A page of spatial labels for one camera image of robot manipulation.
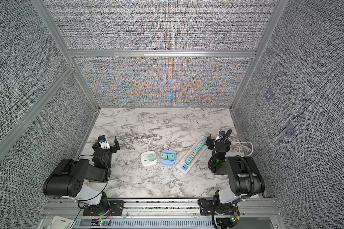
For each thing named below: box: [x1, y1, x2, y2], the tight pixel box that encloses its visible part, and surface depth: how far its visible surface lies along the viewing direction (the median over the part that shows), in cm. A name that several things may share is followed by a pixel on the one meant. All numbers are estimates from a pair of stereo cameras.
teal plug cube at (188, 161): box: [184, 156, 194, 166], surface depth 85 cm
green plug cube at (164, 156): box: [160, 153, 168, 160], surface depth 87 cm
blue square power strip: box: [159, 149, 177, 167], surface depth 90 cm
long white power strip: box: [175, 135, 209, 176], surface depth 88 cm
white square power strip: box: [140, 150, 158, 167], surface depth 90 cm
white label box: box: [46, 215, 77, 229], surface depth 70 cm
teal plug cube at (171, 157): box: [167, 153, 175, 161], surface depth 87 cm
